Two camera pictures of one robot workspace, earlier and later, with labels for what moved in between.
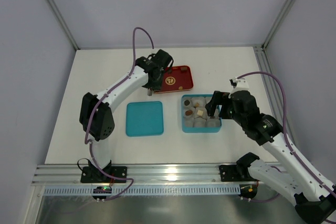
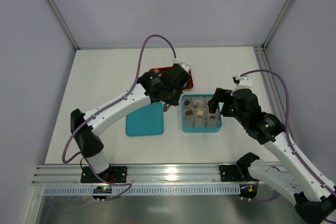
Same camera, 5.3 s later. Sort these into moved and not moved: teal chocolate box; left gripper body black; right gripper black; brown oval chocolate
Moved: left gripper body black
Not moved: brown oval chocolate; teal chocolate box; right gripper black
